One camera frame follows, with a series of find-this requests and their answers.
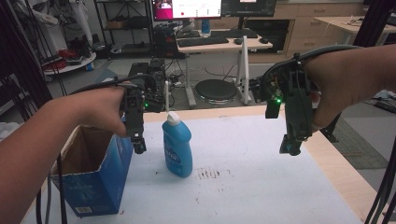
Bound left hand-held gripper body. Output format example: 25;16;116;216
120;81;171;140

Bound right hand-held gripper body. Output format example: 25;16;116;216
242;35;316;144

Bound blue detergent bottle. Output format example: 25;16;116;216
162;111;193;179

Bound person's left hand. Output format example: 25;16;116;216
74;86;132;138

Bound person's right hand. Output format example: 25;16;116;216
303;50;357;132

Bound black computer tower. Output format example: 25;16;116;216
127;62;150;86
148;58;166;94

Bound blue cardboard box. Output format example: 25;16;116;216
49;124;135;218

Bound wooden cabinet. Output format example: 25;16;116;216
246;2;366;64

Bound round white table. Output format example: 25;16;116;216
41;50;98;76

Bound black computer under desk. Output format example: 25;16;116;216
151;22;185;59

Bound round black stool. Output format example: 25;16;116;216
193;78;241;105

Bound black metal shelf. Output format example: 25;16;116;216
92;0;154;56

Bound wooden desk with white legs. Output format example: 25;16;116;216
176;30;274;109

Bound light wooden side desk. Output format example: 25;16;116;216
313;15;396;45

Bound black keyboard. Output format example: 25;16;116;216
176;35;231;49

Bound monitor with dark screen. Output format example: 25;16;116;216
220;0;277;19

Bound black metal stand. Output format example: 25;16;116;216
319;0;396;145

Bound monitor with white screen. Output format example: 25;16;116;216
150;0;223;22

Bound white cloth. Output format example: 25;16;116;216
0;121;21;142

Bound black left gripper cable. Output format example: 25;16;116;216
69;73;158;96

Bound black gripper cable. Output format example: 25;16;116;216
263;44;362;82
69;73;158;96

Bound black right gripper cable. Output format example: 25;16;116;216
263;44;362;82

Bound black hanging cable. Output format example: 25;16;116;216
56;153;68;224
35;188;44;224

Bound black cable bundle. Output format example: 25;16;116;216
363;145;396;224

